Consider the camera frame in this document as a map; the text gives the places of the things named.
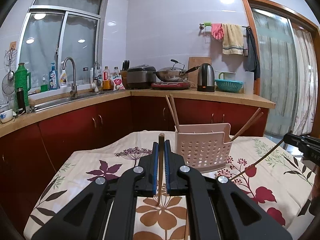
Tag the dark grey hanging cloth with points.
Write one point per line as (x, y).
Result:
(252, 63)

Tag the white blue bowl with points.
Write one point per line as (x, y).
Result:
(6, 116)

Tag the white spray cleaner bottle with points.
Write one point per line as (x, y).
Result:
(63, 82)

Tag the steel wok with lid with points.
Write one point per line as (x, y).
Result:
(176, 73)

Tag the steel electric kettle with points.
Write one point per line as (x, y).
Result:
(206, 78)

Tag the pink rubber glove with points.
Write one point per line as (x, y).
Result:
(217, 31)

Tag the aluminium sliding window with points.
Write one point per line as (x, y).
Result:
(65, 32)

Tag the blue detergent bottle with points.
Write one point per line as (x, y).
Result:
(53, 81)

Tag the green thermos jug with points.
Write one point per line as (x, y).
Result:
(23, 80)

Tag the knife block with knives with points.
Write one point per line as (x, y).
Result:
(123, 73)

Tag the white plastic container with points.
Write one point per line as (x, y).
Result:
(249, 83)

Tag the red induction cooker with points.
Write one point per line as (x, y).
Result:
(170, 85)

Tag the yellow hanging towel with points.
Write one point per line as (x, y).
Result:
(233, 39)

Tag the grey rice cooker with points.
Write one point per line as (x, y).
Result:
(141, 77)

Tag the clear bottle white cap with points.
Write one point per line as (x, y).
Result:
(116, 71)

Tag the white green mug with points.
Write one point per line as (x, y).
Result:
(227, 76)

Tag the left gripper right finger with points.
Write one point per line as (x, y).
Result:
(217, 208)

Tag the cooking oil bottle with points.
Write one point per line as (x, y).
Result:
(107, 84)

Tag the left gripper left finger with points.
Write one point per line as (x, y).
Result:
(105, 209)

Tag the green soap dispenser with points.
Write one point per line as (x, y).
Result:
(44, 86)

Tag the hanging mesh strainer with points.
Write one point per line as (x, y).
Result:
(8, 86)

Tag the pink perforated utensil holder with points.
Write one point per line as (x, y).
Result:
(205, 147)

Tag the wall towel rail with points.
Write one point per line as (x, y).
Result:
(203, 26)

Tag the teal plastic colander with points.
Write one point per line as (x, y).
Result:
(229, 85)

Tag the red kitchen cabinets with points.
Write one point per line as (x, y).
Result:
(33, 155)

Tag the black thermos bottle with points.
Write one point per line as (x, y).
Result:
(20, 101)

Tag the stainless steel sink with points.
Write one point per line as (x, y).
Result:
(46, 105)

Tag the wooden cutting board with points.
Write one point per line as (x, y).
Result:
(194, 62)

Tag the glass sliding door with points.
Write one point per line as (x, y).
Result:
(288, 49)

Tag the wooden chopstick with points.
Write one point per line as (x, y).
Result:
(248, 125)
(259, 160)
(169, 104)
(256, 112)
(174, 112)
(161, 138)

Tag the hanging steel ladle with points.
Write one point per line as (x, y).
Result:
(10, 67)

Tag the pink white snack bag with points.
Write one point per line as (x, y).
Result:
(117, 82)

